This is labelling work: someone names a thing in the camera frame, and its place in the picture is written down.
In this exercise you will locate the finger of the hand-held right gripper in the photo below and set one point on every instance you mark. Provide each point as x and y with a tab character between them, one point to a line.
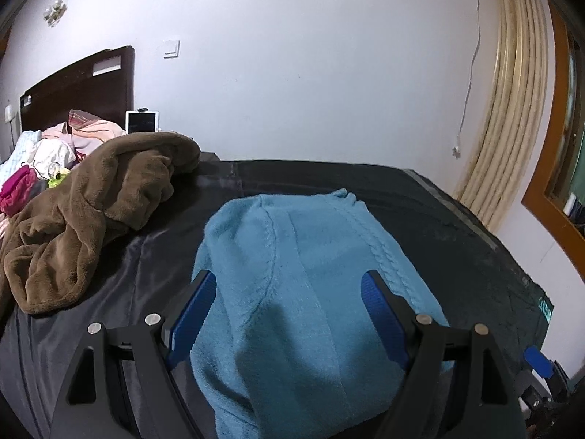
534	404
537	359

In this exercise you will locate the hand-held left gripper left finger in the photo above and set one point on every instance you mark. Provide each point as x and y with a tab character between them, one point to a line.
194	315

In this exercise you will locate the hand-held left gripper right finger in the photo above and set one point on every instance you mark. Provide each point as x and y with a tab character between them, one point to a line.
377	315

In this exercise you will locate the blue knitted sweater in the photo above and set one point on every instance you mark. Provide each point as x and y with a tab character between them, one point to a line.
297	260

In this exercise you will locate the black bed sheet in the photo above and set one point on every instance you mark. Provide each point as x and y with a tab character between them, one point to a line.
434	215

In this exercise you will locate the brown fleece garment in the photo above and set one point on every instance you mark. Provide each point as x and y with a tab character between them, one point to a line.
91	201

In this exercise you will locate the green toy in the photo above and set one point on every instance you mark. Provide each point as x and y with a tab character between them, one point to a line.
57	182

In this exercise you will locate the white tablet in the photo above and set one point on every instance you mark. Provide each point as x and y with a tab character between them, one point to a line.
142	122

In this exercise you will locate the pink pillow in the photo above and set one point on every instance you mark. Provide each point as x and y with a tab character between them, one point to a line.
96	130

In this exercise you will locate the white cloth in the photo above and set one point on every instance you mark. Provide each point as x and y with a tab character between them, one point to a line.
50	155

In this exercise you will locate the magenta garment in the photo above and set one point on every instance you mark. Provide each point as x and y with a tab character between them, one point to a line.
18	187

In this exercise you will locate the pale pink cloth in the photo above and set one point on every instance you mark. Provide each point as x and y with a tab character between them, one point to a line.
57	130

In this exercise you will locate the beige curtain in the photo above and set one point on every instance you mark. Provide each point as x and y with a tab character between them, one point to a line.
507	123

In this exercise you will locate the light blue cloth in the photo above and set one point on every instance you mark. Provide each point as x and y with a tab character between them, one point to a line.
18	151

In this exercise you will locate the dark wooden headboard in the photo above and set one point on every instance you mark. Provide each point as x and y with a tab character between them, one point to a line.
77	87

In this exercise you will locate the wooden window frame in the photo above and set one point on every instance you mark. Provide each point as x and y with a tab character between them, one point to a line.
537	206

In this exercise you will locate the wall hook decoration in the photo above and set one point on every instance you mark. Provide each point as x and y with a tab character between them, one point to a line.
55	11

